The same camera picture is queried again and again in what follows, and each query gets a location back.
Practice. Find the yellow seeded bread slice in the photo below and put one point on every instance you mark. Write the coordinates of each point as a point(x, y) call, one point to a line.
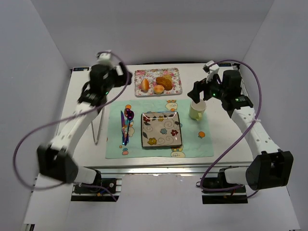
point(169, 77)

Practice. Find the floral rectangular tray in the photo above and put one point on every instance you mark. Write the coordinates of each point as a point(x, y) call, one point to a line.
point(151, 75)

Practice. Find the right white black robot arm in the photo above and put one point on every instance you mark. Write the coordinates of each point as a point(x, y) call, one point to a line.
point(271, 166)

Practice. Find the pale yellow mug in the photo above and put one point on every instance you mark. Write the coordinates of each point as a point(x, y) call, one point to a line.
point(197, 110)

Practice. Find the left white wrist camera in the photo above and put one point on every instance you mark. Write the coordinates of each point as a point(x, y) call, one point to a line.
point(104, 58)

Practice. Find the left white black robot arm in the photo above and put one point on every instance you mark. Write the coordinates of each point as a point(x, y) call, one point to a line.
point(55, 159)

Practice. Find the iridescent purple spoon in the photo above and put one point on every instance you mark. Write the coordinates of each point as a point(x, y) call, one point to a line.
point(130, 116)

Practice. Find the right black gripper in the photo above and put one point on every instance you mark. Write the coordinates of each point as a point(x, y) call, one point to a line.
point(202, 87)

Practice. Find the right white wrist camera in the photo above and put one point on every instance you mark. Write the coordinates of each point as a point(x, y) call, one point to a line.
point(211, 68)

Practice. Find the silver metal tongs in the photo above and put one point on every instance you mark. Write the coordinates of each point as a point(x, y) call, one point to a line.
point(96, 127)

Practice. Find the square floral plate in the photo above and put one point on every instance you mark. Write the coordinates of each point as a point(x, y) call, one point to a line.
point(160, 130)

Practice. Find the small round bun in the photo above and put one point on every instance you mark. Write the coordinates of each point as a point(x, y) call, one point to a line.
point(159, 89)

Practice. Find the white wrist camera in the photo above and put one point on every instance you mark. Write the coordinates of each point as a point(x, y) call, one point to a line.
point(104, 58)
point(211, 68)

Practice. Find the iridescent purple knife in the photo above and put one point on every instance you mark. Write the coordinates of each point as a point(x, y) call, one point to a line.
point(123, 127)

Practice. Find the brown oval bread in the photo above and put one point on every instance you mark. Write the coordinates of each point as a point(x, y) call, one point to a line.
point(164, 82)

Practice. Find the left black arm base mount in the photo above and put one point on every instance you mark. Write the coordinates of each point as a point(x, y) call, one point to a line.
point(103, 194)

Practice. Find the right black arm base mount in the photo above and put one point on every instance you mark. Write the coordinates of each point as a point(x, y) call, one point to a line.
point(233, 196)

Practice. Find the orange white bread roll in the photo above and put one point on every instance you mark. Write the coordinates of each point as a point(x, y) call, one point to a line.
point(144, 85)

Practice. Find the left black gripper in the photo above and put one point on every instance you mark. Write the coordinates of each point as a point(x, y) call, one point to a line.
point(123, 75)

